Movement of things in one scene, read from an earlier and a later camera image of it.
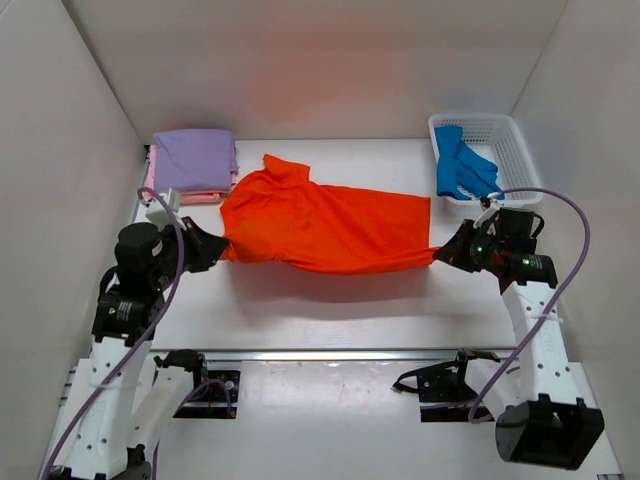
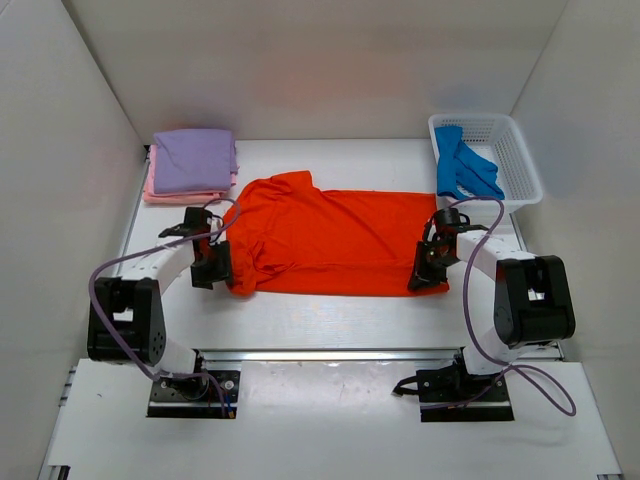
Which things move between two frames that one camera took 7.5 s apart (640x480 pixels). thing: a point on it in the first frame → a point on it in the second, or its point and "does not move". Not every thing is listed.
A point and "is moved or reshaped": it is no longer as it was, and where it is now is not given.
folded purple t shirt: x=192 y=159 does not move
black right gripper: x=470 y=247 → x=426 y=265
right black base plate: x=444 y=382 does not move
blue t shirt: x=460 y=171 does not move
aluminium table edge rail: x=335 y=354 does not move
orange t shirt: x=276 y=214 is moved or reshaped
